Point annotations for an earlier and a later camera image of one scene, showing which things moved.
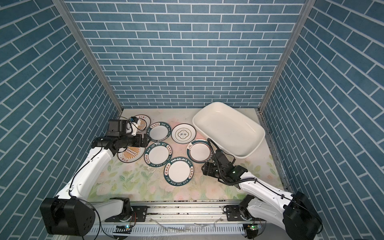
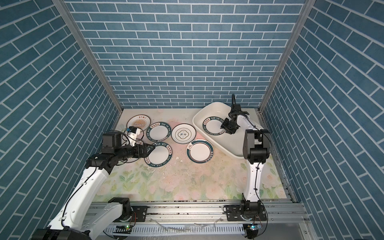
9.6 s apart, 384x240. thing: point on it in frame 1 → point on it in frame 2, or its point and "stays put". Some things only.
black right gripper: [208, 169] → [224, 125]
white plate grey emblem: [183, 133] stays put
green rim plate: [178, 171] → [212, 125]
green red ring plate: [199, 151] stays put
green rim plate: [159, 132] stays put
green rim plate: [157, 154] stays put
